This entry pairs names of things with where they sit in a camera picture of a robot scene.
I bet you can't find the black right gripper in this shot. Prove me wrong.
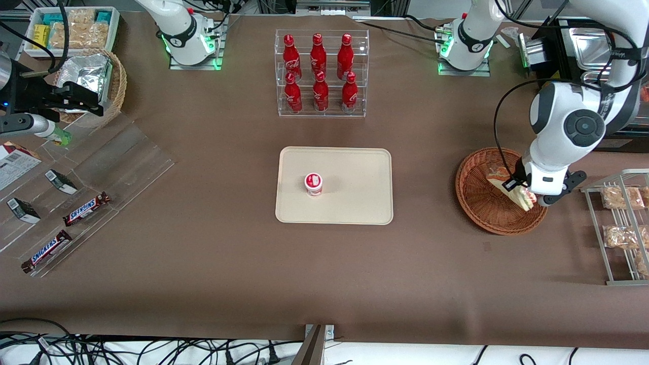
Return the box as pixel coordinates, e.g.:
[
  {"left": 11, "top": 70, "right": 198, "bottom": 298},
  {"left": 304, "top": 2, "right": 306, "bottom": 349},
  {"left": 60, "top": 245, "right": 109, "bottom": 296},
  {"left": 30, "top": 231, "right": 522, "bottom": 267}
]
[{"left": 4, "top": 71, "right": 105, "bottom": 117}]

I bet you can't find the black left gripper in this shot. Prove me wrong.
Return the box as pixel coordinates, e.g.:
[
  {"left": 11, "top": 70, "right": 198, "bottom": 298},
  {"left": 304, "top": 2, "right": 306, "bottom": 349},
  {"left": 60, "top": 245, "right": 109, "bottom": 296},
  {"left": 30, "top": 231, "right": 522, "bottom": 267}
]
[{"left": 502, "top": 158, "right": 531, "bottom": 193}]

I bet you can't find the triangle sandwich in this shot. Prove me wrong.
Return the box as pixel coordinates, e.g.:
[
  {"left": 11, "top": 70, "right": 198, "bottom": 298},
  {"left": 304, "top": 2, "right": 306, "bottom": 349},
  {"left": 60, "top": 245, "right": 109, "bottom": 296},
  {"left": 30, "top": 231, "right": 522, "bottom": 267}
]
[{"left": 486, "top": 166, "right": 537, "bottom": 212}]

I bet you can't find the brown wicker basket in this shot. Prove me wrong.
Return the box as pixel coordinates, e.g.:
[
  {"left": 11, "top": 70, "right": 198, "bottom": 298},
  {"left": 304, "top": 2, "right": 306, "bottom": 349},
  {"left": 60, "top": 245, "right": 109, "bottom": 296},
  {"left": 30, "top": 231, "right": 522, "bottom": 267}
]
[{"left": 455, "top": 147, "right": 550, "bottom": 236}]

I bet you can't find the light wicker basket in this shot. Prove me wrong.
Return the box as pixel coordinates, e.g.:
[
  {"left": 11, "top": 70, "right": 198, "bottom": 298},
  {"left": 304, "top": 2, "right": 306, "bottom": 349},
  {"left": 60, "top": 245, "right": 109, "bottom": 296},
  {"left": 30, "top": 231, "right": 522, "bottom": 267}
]
[{"left": 53, "top": 48, "right": 127, "bottom": 127}]

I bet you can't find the large steel tray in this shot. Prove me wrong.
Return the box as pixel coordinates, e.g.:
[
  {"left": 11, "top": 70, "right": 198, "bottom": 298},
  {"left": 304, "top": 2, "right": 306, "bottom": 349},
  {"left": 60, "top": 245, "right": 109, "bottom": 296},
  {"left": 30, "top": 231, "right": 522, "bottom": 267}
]
[{"left": 569, "top": 26, "right": 617, "bottom": 71}]

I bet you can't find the beige plastic tray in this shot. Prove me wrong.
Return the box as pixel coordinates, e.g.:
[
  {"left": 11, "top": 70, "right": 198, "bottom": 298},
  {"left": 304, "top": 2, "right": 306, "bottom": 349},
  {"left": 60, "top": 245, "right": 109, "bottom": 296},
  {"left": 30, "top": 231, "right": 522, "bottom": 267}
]
[{"left": 275, "top": 147, "right": 394, "bottom": 225}]

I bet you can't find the silver foil bag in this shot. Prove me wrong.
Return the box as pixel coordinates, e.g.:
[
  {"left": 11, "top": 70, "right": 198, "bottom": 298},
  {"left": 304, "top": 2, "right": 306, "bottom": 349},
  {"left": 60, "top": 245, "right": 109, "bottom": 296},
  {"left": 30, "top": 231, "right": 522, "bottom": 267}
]
[{"left": 55, "top": 53, "right": 113, "bottom": 110}]

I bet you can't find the clear bag of crackers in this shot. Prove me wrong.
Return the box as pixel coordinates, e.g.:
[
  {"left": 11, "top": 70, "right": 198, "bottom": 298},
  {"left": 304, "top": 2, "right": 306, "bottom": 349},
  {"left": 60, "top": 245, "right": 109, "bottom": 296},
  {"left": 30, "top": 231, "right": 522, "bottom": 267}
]
[
  {"left": 66, "top": 9, "right": 97, "bottom": 26},
  {"left": 51, "top": 23, "right": 110, "bottom": 50}
]

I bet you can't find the clear acrylic stepped display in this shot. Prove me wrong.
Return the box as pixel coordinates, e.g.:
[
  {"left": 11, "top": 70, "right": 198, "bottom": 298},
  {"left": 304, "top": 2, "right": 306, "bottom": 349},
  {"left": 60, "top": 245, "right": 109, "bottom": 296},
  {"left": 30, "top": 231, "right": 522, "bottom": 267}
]
[{"left": 0, "top": 114, "right": 175, "bottom": 278}]

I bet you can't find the white plastic bin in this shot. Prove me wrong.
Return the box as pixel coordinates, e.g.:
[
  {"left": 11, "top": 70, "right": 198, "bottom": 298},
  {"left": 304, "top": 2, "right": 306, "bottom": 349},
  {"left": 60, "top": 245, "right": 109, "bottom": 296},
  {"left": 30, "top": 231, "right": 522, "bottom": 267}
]
[{"left": 23, "top": 6, "right": 121, "bottom": 60}]

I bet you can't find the small black white box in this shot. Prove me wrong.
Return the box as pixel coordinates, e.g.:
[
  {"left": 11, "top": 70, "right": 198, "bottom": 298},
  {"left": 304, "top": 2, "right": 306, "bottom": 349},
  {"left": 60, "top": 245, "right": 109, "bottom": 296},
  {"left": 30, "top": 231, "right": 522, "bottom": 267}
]
[
  {"left": 45, "top": 170, "right": 78, "bottom": 195},
  {"left": 7, "top": 198, "right": 41, "bottom": 224}
]

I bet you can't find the red white printed carton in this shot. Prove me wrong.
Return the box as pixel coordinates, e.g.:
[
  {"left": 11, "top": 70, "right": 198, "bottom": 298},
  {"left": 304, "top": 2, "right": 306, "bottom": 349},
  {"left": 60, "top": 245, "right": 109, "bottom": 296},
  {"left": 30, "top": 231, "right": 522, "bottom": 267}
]
[{"left": 0, "top": 142, "right": 42, "bottom": 191}]

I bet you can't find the snickers chocolate bar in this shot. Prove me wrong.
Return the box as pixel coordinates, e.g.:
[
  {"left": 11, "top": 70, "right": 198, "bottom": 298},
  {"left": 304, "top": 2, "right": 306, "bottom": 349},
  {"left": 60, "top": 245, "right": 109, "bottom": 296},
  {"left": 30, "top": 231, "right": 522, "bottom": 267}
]
[
  {"left": 63, "top": 192, "right": 111, "bottom": 227},
  {"left": 21, "top": 230, "right": 73, "bottom": 274}
]

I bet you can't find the small steel box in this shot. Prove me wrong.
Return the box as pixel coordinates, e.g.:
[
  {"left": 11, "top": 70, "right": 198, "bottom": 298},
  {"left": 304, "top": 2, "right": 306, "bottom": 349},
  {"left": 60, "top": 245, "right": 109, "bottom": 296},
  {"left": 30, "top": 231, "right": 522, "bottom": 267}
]
[{"left": 517, "top": 34, "right": 547, "bottom": 69}]

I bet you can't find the crumpled clear plastic wrapper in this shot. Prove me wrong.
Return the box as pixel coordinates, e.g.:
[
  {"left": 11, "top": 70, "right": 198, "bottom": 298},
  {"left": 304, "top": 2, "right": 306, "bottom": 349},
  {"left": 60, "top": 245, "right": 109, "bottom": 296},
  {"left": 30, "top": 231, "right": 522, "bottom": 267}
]
[{"left": 499, "top": 26, "right": 524, "bottom": 49}]

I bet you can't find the red cola bottle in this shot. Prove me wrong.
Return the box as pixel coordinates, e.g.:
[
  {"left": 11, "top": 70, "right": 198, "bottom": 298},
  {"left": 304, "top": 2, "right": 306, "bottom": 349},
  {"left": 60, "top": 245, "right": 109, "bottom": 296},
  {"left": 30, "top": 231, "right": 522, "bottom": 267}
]
[
  {"left": 312, "top": 71, "right": 330, "bottom": 112},
  {"left": 337, "top": 34, "right": 354, "bottom": 80},
  {"left": 282, "top": 34, "right": 303, "bottom": 82},
  {"left": 310, "top": 33, "right": 328, "bottom": 77},
  {"left": 283, "top": 72, "right": 304, "bottom": 114},
  {"left": 341, "top": 72, "right": 359, "bottom": 113}
]

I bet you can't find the red white yogurt cup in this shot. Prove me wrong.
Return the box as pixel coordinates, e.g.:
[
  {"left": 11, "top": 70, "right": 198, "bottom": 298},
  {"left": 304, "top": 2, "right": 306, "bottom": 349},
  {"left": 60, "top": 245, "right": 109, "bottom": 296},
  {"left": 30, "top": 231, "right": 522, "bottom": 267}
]
[{"left": 304, "top": 173, "right": 324, "bottom": 197}]

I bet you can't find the clear acrylic bottle rack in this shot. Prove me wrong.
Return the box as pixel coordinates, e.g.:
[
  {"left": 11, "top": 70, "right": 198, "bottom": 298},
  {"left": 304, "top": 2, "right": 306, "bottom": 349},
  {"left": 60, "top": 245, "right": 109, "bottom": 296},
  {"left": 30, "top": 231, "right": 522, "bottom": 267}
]
[{"left": 275, "top": 29, "right": 370, "bottom": 118}]

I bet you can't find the brown table cover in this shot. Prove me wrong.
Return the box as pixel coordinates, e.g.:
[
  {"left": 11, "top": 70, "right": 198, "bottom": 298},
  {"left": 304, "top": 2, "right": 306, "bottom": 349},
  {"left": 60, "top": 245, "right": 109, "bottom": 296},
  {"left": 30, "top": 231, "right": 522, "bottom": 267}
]
[{"left": 0, "top": 11, "right": 649, "bottom": 350}]

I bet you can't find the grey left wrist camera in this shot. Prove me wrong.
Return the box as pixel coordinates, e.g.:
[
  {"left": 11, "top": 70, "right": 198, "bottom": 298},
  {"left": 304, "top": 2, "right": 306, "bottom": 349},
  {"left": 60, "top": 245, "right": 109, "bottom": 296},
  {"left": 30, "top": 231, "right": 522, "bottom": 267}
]
[{"left": 537, "top": 171, "right": 587, "bottom": 207}]

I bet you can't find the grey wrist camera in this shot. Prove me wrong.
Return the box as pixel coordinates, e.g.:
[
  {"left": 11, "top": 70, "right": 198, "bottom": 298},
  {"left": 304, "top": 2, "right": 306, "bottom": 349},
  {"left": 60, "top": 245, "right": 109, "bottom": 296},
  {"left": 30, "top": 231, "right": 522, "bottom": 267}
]
[
  {"left": 0, "top": 114, "right": 57, "bottom": 138},
  {"left": 537, "top": 171, "right": 587, "bottom": 207}
]

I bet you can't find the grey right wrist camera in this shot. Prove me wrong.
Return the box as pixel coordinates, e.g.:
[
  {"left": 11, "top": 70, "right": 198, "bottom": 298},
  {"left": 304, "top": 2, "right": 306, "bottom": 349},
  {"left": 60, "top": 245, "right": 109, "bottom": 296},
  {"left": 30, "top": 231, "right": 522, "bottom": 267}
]
[{"left": 0, "top": 114, "right": 57, "bottom": 138}]

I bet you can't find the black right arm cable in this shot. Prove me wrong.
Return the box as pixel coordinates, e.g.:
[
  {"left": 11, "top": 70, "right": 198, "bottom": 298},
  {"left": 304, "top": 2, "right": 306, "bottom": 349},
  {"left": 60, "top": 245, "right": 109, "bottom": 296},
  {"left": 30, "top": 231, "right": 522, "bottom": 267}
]
[{"left": 0, "top": 0, "right": 70, "bottom": 77}]

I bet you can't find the grey wire rack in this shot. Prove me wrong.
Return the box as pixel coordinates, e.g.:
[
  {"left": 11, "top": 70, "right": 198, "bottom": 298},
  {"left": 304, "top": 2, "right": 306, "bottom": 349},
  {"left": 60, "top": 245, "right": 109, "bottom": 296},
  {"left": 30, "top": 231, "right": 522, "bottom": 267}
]
[{"left": 581, "top": 169, "right": 649, "bottom": 286}]

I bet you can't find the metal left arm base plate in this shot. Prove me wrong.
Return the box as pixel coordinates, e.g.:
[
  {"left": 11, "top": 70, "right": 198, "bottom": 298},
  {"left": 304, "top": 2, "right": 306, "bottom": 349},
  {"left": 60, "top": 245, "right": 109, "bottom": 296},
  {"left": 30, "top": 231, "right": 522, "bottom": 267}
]
[{"left": 439, "top": 56, "right": 491, "bottom": 77}]

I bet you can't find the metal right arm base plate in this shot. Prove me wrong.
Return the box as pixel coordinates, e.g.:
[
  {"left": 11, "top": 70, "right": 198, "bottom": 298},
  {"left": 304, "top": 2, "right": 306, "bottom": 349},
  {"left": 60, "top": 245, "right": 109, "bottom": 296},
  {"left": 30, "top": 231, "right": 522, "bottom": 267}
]
[{"left": 169, "top": 15, "right": 225, "bottom": 70}]

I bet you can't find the tangled black cable bundle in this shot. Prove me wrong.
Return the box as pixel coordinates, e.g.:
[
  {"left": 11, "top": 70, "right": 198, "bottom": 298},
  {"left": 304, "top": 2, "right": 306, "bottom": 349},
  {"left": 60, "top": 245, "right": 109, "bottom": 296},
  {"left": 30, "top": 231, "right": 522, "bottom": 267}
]
[{"left": 0, "top": 318, "right": 305, "bottom": 365}]

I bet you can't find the aluminium frame rail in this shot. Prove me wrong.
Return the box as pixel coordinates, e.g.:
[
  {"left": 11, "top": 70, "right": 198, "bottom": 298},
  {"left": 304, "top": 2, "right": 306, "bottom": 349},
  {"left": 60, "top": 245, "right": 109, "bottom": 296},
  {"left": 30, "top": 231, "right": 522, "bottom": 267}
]
[{"left": 294, "top": 0, "right": 373, "bottom": 16}]

